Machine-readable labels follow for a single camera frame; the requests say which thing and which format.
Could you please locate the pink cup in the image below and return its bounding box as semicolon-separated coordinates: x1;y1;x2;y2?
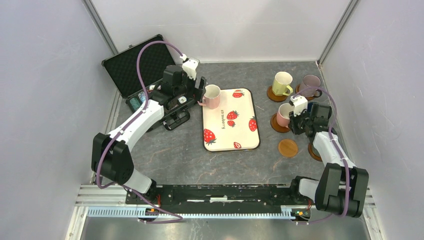
276;103;294;128

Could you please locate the dark brown wooden coaster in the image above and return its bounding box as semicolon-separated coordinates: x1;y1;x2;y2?
307;143;322;162
295;84;315;101
270;113;291;133
266;86;288;103

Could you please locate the pink mug with handle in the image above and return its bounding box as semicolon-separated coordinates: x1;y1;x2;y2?
198;84;221;110

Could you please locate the purple glass mug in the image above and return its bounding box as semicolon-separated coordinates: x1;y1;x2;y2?
298;74;323;100

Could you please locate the light brown wooden coaster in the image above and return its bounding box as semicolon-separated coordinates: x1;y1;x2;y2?
278;138;299;158

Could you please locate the light green cup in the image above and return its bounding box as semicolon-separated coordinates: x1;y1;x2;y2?
271;71;294;96

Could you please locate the black poker chip case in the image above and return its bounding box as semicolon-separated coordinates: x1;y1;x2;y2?
101;34;202;132

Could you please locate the strawberry pattern white tray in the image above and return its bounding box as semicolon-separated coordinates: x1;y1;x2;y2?
202;88;260;152

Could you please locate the dark blue mug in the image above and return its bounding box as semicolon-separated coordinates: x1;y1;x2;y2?
307;102;315;113

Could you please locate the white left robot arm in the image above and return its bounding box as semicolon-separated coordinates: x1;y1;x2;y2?
91;59;206;204

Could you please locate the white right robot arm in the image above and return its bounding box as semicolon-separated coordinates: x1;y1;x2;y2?
288;102;369;218

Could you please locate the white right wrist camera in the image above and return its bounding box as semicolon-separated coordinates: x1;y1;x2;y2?
289;94;308;117

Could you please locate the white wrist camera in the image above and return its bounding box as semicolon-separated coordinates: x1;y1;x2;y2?
182;58;200;80
289;94;308;117

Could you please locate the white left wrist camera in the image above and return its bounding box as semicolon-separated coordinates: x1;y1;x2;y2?
182;58;200;80

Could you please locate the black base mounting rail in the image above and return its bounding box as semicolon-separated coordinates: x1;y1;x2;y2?
125;184;314;215

